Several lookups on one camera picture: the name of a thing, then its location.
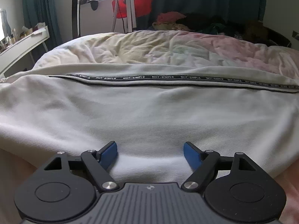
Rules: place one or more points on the pink garment in pile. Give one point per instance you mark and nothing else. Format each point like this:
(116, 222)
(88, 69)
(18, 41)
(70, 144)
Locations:
(169, 17)

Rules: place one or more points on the teal curtain right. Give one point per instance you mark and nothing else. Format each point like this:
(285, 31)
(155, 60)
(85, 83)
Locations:
(205, 2)

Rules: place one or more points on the teal curtain left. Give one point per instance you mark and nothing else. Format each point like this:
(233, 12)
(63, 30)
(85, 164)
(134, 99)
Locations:
(39, 11)

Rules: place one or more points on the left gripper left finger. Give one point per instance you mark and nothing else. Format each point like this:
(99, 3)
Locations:
(66, 187)

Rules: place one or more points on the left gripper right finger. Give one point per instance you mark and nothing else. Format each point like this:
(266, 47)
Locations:
(235, 188)

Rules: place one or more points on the white zip-up jacket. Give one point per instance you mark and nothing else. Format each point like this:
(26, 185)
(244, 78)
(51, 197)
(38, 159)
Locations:
(150, 111)

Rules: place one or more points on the teal curtain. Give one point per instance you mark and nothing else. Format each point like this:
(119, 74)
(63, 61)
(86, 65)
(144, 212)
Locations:
(39, 11)
(205, 2)

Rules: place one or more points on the pastel pink blue duvet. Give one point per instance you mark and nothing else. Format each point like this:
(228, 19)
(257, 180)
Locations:
(174, 48)

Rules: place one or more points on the garment steamer stand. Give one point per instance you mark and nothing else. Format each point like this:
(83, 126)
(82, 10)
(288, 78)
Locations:
(131, 16)

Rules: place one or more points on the red cloth on stand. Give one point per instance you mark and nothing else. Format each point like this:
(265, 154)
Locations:
(142, 8)

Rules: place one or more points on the white dresser desk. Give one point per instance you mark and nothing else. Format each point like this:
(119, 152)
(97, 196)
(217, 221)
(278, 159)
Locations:
(18, 50)

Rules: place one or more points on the black headboard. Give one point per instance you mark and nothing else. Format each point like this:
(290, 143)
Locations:
(258, 33)

